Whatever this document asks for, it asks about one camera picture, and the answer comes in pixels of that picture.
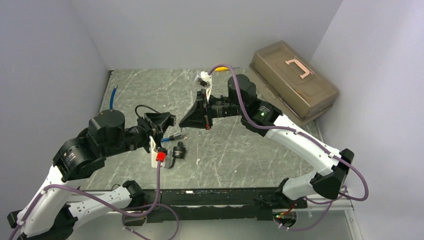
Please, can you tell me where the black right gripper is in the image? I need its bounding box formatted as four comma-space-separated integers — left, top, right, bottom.
179, 88, 246, 130

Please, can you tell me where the blue cable lock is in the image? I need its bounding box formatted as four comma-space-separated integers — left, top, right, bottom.
109, 85, 184, 143

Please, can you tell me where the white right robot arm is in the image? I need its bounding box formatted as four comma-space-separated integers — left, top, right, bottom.
178, 74, 354, 208

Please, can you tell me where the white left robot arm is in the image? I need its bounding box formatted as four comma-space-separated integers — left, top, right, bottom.
7, 109, 176, 240

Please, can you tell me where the yellow screwdriver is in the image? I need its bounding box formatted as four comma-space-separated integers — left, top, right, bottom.
214, 66, 229, 72

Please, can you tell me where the brown translucent storage box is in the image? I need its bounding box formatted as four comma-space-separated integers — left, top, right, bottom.
249, 40, 339, 127

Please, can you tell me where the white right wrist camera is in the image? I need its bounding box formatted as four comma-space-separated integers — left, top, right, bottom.
193, 71, 213, 101

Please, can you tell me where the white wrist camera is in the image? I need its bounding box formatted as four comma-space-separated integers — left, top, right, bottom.
193, 71, 213, 101
149, 136, 173, 169

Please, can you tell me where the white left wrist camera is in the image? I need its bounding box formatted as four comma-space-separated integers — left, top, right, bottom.
149, 136, 173, 169

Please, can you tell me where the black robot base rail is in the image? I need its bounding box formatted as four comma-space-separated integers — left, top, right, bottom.
143, 187, 308, 224

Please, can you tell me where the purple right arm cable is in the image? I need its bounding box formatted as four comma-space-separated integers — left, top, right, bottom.
207, 64, 370, 233

